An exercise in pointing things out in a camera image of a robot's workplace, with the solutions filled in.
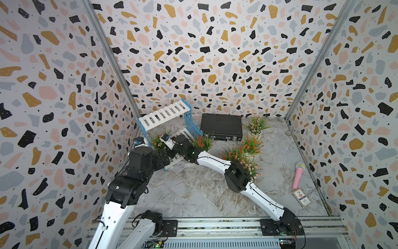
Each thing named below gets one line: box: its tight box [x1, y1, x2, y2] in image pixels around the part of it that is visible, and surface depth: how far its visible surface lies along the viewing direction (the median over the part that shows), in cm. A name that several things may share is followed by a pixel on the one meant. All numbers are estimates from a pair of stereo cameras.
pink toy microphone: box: [292, 161, 307, 190], surface depth 92 cm
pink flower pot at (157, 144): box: [150, 132, 167, 157], surface depth 87 cm
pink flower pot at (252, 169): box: [239, 159, 263, 183], surface depth 77 cm
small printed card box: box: [290, 187, 313, 209], surface depth 84 cm
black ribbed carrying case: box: [200, 113, 243, 143], surface depth 112 cm
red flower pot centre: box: [221, 144, 245, 161], surface depth 85 cm
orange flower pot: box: [240, 134, 265, 163], surface depth 91 cm
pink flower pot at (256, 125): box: [242, 115, 273, 138], surface depth 102 cm
